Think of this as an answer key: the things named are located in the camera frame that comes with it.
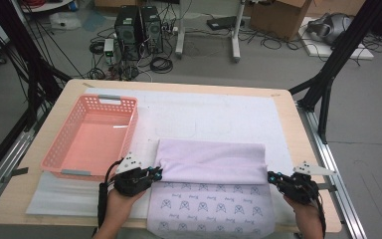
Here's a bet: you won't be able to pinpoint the cardboard box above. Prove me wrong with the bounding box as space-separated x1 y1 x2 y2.
306 0 367 18
249 0 312 42
94 0 141 10

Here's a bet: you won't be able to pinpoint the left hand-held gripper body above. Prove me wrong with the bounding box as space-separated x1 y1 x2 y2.
112 151 154 197

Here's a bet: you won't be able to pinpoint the grey rounded device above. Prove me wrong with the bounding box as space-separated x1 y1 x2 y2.
306 12 355 46

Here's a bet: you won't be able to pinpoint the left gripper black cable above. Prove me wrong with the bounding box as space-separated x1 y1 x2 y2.
96 158 124 234

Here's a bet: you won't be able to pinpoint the black computer tower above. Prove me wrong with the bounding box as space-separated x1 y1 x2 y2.
140 5 164 55
113 5 143 62

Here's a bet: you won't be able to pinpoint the white metal stand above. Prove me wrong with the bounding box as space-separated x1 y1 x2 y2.
174 0 247 64

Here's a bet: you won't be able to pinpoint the clear plastic bag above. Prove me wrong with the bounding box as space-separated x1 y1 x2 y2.
49 11 83 32

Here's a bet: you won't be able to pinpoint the black flat box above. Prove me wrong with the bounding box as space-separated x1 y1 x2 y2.
206 15 246 32

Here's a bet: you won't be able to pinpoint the white grid mat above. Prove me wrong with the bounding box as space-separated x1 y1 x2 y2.
25 87 294 224

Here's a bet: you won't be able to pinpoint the black metal frame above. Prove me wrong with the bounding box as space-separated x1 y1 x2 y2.
0 0 73 131
287 0 382 144

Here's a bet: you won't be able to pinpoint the small white electronic device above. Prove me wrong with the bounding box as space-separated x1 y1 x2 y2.
102 38 115 65

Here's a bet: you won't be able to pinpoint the person's right hand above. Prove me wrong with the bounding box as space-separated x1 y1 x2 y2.
283 195 323 230

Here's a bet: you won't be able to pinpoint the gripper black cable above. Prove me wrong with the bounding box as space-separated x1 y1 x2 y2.
96 158 124 234
312 192 328 239

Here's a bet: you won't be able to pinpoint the pink perforated plastic basket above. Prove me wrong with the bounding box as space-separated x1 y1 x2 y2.
40 94 139 182

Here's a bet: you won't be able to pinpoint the person's grey trousers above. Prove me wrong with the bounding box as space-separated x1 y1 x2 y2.
123 228 299 239

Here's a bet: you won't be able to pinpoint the person's left hand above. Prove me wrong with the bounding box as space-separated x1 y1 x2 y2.
104 188 147 227

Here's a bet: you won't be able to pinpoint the lilac printed towel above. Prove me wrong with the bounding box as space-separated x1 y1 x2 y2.
146 137 277 239

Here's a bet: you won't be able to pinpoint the coiled black cable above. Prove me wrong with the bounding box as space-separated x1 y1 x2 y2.
89 39 105 56
149 56 174 75

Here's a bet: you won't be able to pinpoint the grey bracket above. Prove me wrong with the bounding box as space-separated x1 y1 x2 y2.
317 181 338 192
10 166 30 177

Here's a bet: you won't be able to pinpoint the white round table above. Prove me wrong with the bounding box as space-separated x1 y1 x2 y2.
19 0 75 14

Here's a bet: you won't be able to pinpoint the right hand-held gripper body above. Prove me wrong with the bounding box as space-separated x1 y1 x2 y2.
277 161 338 205

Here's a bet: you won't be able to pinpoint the aluminium rail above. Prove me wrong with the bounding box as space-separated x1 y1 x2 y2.
297 105 368 239
0 127 37 217

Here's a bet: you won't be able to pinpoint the white flat board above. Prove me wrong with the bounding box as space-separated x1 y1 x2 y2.
297 16 376 62

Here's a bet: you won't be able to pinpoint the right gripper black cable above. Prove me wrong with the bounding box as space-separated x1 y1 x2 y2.
312 192 328 239

